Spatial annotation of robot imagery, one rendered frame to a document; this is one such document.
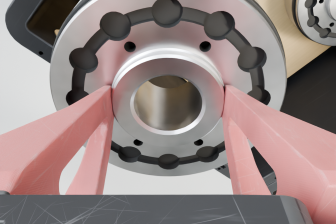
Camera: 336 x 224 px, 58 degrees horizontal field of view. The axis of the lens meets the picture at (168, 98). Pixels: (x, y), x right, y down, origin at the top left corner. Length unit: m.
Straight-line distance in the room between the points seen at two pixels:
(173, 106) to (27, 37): 0.13
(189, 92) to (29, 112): 0.48
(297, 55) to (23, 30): 0.29
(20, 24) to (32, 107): 0.37
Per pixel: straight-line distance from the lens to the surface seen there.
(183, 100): 0.15
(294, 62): 0.39
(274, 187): 0.37
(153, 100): 0.15
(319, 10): 0.33
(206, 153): 0.16
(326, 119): 0.35
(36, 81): 0.56
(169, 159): 0.16
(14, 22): 0.24
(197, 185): 0.74
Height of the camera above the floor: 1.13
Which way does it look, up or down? 52 degrees down
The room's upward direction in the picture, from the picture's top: 177 degrees clockwise
